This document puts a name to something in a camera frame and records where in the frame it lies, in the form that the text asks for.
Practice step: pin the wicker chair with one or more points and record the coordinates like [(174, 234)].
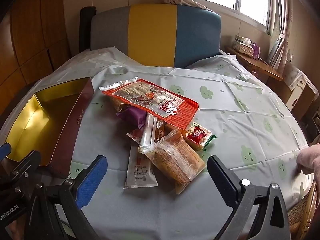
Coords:
[(300, 212)]

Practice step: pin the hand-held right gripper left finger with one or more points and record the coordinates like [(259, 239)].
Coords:
[(91, 182)]

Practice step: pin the wooden nightstand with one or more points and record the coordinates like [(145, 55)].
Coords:
[(260, 66)]

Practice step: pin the grey yellow blue headboard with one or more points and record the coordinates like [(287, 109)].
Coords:
[(150, 35)]

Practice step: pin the green cracker packet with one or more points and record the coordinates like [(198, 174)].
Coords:
[(206, 144)]

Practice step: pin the pink fleece clothing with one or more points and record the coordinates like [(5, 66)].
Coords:
[(310, 158)]

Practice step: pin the tissue box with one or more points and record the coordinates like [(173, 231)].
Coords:
[(243, 46)]

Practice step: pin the small purple box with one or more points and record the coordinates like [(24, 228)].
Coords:
[(256, 51)]

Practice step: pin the purple snack packet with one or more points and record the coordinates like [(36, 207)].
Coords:
[(132, 116)]

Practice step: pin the large red candy packet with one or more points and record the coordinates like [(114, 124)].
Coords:
[(175, 115)]

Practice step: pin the small red label snack packet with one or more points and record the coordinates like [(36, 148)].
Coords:
[(197, 133)]

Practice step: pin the wooden wardrobe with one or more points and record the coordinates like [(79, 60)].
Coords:
[(30, 30)]

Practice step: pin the clear rice cracker packet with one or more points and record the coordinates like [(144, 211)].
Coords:
[(175, 160)]

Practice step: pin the gold tin box maroon sides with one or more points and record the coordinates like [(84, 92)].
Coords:
[(37, 110)]

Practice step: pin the white side cabinet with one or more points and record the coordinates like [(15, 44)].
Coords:
[(300, 95)]

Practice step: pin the white stick packet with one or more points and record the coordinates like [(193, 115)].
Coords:
[(147, 132)]

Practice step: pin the red twisted candy packet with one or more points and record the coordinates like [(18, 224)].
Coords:
[(134, 135)]

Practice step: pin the white floral snack bar packet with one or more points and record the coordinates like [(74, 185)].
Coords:
[(140, 172)]

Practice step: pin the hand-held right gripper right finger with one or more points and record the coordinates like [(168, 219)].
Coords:
[(221, 180)]

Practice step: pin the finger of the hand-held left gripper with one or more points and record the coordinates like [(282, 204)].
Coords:
[(4, 152), (27, 162)]

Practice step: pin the floral side curtain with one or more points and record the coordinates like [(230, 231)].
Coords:
[(281, 30)]

